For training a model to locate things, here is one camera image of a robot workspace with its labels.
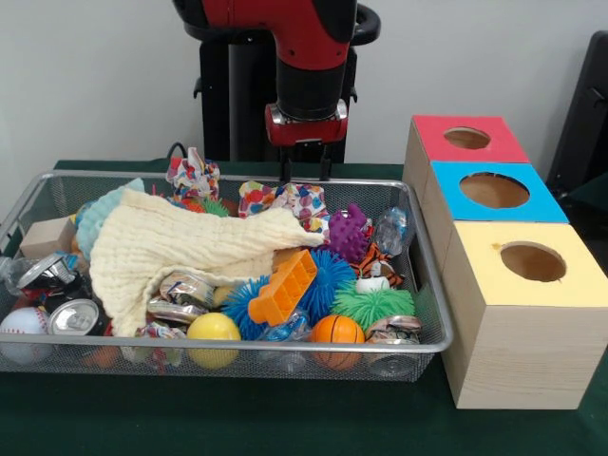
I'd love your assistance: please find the blue spiky ball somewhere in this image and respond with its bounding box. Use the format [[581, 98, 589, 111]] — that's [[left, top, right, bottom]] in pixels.
[[220, 251, 357, 341]]

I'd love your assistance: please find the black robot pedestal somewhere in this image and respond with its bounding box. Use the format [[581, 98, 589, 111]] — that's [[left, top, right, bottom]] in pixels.
[[183, 4, 382, 165]]

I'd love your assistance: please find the orange mini basketball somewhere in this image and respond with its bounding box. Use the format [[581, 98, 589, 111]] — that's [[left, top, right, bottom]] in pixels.
[[311, 314, 366, 371]]

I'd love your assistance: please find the cream waffle cloth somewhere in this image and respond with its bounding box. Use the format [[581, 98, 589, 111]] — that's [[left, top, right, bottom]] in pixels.
[[88, 187, 332, 338]]

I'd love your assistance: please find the white baseball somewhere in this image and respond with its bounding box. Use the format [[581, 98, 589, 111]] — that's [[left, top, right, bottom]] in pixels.
[[0, 307, 51, 365]]

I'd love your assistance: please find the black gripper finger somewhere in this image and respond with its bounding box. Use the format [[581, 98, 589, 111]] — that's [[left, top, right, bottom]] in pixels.
[[318, 143, 333, 181], [278, 143, 293, 184]]

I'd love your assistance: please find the polka dot cloth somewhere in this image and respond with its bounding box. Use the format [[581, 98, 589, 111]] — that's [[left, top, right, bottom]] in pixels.
[[237, 180, 333, 234]]

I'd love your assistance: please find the orange plastic block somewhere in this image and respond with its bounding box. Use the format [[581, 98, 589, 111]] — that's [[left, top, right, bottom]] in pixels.
[[247, 249, 318, 328]]

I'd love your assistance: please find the green spiky ball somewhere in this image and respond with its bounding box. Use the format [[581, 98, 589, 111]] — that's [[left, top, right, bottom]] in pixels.
[[331, 279, 415, 332]]

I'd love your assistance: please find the yellow plastic ball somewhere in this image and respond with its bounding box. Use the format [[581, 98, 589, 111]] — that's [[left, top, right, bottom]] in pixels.
[[186, 312, 242, 371]]

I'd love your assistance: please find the floral patterned cloth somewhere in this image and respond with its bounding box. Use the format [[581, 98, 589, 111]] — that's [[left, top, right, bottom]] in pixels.
[[164, 146, 222, 200]]

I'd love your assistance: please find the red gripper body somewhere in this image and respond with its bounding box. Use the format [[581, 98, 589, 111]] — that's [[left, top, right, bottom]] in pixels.
[[264, 102, 350, 147]]

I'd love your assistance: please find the purple spiky toy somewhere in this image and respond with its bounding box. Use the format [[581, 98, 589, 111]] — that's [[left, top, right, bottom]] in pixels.
[[322, 203, 374, 265]]

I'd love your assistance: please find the clear mesh bin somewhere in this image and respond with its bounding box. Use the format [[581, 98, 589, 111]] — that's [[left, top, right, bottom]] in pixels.
[[0, 169, 455, 384]]

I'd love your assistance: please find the wooden box with three holes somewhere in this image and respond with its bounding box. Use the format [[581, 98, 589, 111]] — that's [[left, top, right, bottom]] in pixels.
[[402, 115, 608, 410]]

